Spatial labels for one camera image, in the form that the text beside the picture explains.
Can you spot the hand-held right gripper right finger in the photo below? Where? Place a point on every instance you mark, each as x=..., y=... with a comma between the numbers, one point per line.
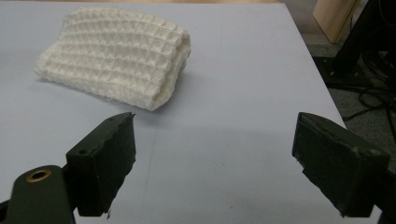
x=339, y=161

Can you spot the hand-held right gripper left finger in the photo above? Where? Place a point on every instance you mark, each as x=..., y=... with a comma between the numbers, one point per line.
x=102, y=161

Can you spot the black stand base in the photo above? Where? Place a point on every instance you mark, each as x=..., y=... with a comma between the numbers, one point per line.
x=358, y=46

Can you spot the pale table cover sheet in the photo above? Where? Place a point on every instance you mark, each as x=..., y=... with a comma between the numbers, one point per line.
x=233, y=77

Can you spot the light wooden desk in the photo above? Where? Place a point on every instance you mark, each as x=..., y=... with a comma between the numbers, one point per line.
x=334, y=18

